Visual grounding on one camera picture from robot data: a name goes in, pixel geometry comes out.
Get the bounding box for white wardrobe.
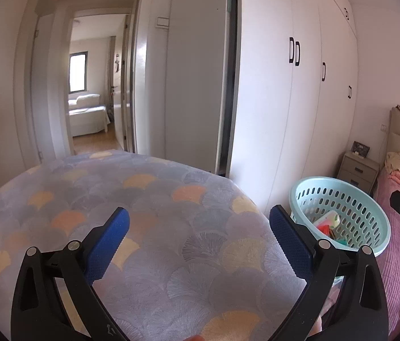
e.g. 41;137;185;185
230;0;360;217

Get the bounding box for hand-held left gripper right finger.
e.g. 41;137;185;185
269;204;389;341

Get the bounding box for white sofa in far room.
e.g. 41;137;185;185
68;93;110;138

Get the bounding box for teal plastic laundry basket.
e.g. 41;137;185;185
289;177;391;260

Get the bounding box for small picture frame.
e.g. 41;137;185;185
351;141;370;157

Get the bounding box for beige nightstand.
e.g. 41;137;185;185
338;151;380;197

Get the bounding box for patterned tablecloth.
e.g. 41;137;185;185
0;149;309;341

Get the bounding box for window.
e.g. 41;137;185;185
69;52;87;93

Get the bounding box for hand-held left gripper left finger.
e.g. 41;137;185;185
10;206;131;341

